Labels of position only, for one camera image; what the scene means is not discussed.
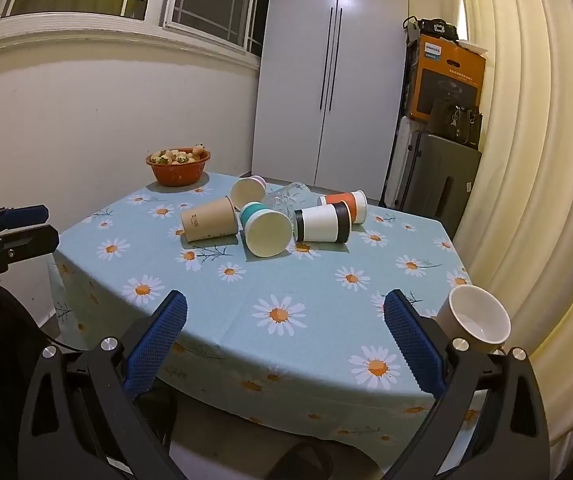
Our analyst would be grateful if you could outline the cream curtain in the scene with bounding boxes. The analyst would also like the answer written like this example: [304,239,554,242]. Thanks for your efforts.
[447,0,573,463]

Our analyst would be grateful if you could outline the red plastic bowl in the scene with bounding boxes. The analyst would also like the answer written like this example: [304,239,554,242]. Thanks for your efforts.
[145,148,212,188]

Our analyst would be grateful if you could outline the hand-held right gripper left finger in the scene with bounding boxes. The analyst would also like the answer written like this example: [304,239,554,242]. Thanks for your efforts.
[16,289,190,480]

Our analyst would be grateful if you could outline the brown paper cup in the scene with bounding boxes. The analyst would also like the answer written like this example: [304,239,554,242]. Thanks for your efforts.
[180,196,242,244]

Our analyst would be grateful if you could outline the daisy print blue tablecloth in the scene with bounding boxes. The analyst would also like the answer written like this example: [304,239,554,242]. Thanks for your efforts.
[48,172,473,473]

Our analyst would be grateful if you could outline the pink white paper cup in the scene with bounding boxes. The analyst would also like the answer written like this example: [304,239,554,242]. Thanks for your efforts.
[230,175,268,207]

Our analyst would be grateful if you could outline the beige paper cup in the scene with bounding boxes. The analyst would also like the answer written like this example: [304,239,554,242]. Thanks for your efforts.
[434,285,513,357]

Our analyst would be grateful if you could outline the white wardrobe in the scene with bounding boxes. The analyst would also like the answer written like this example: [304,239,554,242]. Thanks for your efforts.
[250,0,412,204]

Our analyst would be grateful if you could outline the orange black cardboard box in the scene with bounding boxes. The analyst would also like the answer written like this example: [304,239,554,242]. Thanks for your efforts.
[407,34,487,127]

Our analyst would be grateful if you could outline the orange white paper cup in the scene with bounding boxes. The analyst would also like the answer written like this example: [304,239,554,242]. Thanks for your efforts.
[318,190,369,226]

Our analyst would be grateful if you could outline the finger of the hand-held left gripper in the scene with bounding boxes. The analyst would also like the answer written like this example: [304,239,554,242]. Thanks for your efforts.
[0,224,60,281]
[0,204,50,241]

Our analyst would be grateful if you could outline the pile of pale fruits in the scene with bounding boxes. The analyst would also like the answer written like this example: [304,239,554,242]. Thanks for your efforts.
[149,144,206,166]

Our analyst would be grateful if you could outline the black white paper cup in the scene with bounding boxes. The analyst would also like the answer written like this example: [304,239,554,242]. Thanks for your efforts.
[293,202,353,245]

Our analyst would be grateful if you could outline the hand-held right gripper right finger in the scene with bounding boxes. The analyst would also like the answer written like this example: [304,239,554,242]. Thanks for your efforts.
[381,288,551,480]

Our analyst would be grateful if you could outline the grey suitcase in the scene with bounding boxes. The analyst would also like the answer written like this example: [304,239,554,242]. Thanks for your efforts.
[399,130,483,234]

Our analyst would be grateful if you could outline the clear glass cup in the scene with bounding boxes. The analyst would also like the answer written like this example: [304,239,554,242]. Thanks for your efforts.
[262,182,325,219]

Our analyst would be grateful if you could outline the black handbag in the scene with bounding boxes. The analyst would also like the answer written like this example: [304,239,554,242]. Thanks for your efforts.
[427,97,484,152]

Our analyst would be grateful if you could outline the teal white paper cup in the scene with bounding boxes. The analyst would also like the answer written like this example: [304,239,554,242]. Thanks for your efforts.
[239,202,294,260]

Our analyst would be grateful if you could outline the black camera bag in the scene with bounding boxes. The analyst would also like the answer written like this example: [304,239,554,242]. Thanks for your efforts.
[403,16,460,42]

